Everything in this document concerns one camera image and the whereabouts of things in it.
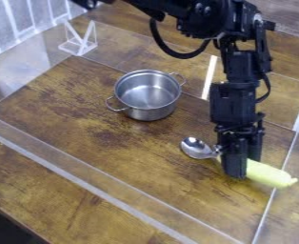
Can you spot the clear acrylic enclosure wall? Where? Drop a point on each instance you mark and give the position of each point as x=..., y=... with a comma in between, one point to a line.
x=90, y=177

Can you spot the small steel pot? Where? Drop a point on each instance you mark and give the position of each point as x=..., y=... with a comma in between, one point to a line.
x=149, y=94

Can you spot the clear acrylic triangle bracket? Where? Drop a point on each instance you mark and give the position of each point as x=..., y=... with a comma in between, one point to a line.
x=79, y=45

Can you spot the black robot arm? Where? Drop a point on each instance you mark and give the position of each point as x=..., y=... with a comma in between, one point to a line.
x=245, y=51

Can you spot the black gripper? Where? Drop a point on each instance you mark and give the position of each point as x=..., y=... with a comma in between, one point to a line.
x=233, y=111

